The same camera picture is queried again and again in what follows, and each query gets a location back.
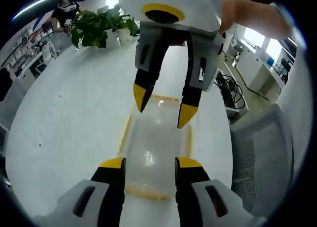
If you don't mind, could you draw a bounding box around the ceiling light strip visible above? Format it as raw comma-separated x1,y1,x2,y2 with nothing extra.
11,0,105,21

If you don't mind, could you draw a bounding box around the white cabinet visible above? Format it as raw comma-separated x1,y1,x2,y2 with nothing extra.
247,55,283,95

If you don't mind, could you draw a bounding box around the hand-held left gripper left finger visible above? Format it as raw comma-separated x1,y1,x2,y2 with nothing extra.
37,157,127,227

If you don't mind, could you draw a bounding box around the bundle of black floor cables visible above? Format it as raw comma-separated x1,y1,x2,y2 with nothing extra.
214,72,249,109

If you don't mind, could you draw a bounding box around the green potted plant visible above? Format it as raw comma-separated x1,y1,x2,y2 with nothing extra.
70,3,140,50

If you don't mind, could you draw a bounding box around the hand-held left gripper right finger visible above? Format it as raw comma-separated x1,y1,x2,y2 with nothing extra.
174,157,267,227

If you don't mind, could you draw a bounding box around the person's right hand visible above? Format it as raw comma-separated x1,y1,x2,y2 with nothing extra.
219,0,281,36

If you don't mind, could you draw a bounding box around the clear box with yellow plastic buckle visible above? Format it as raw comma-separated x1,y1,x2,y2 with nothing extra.
117,94,194,202

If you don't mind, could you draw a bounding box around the grey mesh office chair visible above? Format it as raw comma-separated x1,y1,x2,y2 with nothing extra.
229,104,311,221

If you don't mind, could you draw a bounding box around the white plant pot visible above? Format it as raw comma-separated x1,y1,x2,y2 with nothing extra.
116,27,131,47
106,29,121,49

